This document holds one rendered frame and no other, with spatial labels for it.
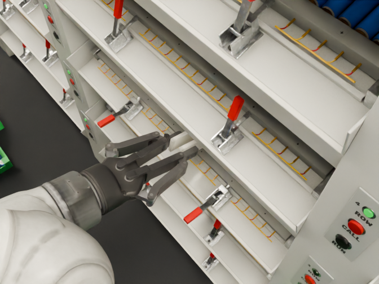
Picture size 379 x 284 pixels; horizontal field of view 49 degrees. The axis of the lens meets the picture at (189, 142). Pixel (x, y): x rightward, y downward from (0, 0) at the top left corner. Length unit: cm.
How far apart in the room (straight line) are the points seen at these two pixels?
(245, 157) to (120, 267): 75
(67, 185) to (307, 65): 36
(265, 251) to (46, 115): 105
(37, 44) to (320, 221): 106
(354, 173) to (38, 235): 30
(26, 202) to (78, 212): 7
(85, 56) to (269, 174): 55
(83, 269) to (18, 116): 124
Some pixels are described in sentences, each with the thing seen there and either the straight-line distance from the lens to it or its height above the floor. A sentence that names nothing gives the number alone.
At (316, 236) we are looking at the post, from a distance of 54.
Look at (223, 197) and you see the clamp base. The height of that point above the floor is 52.
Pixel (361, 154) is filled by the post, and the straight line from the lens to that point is 39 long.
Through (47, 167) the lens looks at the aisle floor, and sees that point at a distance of 146.
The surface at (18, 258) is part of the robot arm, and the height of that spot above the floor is 82.
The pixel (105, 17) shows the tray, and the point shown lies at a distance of 79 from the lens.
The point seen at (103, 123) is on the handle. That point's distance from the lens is 85.
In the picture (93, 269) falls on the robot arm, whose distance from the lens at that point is 42.
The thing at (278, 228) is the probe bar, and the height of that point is 53.
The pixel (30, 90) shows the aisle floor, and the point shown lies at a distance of 168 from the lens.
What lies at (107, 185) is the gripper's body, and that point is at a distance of 63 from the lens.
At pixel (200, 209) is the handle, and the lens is 74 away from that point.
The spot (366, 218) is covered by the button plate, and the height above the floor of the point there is 83.
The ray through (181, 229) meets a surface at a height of 12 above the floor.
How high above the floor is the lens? 120
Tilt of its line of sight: 57 degrees down
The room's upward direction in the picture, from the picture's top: straight up
